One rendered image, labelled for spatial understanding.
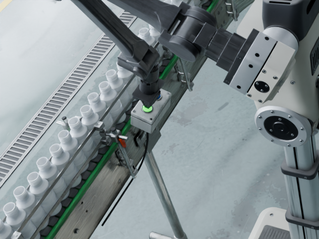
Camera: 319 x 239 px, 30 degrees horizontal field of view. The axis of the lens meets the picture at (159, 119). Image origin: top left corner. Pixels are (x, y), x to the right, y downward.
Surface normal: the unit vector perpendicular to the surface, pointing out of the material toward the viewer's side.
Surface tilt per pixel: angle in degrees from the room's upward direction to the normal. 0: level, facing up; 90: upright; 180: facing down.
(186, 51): 108
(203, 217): 0
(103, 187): 90
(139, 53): 80
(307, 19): 90
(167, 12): 35
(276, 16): 58
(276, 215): 0
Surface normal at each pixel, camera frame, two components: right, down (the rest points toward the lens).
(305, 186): -0.47, 0.70
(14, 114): -0.25, -0.70
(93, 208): 0.85, 0.18
